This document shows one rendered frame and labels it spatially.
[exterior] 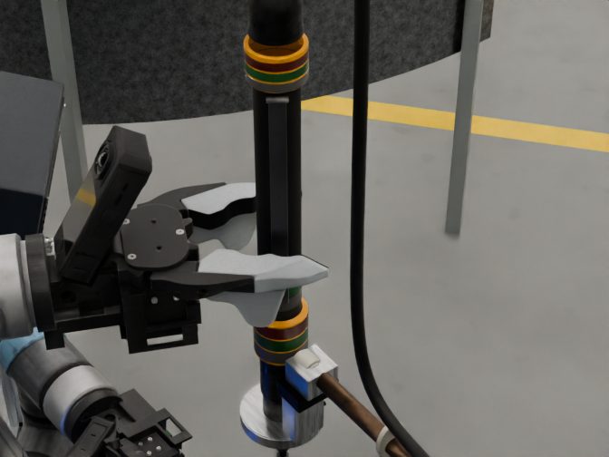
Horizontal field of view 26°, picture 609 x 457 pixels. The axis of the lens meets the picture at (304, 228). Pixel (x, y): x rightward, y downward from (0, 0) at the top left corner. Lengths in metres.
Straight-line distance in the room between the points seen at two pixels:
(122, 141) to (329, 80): 2.16
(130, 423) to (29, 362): 0.16
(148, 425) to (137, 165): 0.57
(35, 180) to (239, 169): 2.07
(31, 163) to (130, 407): 0.42
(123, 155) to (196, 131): 3.02
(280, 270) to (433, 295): 2.44
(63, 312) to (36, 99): 0.91
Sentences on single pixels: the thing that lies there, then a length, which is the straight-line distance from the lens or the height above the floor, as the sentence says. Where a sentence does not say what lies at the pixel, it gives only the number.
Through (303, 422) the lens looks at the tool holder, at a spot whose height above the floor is 1.46.
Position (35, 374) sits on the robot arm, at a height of 1.20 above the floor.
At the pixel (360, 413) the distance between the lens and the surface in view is 0.99.
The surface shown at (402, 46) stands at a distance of 3.11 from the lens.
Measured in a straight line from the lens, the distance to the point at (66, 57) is 2.87.
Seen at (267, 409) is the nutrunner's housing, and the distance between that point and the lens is 1.09.
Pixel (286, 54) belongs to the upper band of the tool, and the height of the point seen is 1.77.
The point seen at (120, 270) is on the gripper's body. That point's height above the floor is 1.65.
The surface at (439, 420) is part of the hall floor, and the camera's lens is 3.06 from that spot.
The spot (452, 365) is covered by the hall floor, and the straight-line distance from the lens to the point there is 3.18.
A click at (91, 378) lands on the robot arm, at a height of 1.21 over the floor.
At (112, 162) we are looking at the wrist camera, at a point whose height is 1.72.
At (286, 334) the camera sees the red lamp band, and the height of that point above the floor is 1.55.
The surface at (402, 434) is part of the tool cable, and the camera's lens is 0.95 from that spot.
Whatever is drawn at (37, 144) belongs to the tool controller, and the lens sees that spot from 1.78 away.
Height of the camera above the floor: 2.26
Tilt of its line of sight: 40 degrees down
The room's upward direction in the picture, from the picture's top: straight up
